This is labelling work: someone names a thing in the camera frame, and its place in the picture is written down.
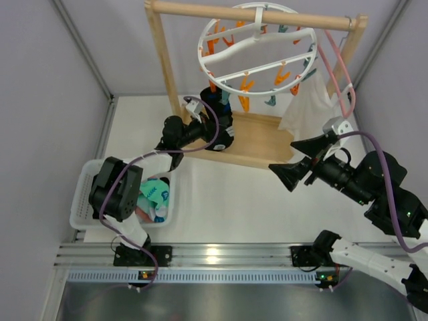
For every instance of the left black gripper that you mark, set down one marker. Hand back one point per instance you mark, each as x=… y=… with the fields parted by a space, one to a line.
x=205 y=124

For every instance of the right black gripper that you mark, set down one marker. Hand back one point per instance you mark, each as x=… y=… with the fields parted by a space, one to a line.
x=314 y=164

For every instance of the black patterned sock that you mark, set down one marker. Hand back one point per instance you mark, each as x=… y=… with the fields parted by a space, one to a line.
x=224 y=114

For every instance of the mint green sock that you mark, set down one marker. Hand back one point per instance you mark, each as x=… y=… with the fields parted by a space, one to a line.
x=155 y=192

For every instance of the white round clip hanger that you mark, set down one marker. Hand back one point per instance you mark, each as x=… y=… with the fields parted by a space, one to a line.
x=256 y=58

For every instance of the pink sock front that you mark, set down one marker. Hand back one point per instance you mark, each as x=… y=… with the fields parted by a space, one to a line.
x=146 y=213

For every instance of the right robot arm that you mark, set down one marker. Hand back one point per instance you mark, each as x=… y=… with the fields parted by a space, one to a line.
x=396 y=212

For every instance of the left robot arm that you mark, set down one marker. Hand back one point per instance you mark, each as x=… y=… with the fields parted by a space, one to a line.
x=116 y=188

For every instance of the white cloth garment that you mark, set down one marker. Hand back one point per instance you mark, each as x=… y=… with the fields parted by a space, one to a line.
x=309 y=110

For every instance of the white plastic basket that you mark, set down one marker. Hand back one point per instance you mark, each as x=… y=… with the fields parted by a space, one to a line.
x=81 y=212

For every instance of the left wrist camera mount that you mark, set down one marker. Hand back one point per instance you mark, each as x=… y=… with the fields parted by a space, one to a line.
x=194 y=108

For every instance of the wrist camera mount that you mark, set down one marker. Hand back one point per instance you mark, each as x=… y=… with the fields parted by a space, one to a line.
x=194 y=108
x=335 y=127

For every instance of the wooden clothes rack frame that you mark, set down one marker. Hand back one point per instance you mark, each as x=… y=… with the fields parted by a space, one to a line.
x=258 y=142

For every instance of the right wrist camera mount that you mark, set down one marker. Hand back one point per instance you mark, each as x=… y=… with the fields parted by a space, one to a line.
x=335 y=127

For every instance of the perforated cable duct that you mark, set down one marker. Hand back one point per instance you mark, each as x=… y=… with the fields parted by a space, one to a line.
x=200 y=276

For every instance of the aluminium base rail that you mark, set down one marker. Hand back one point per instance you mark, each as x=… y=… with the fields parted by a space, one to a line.
x=185 y=255

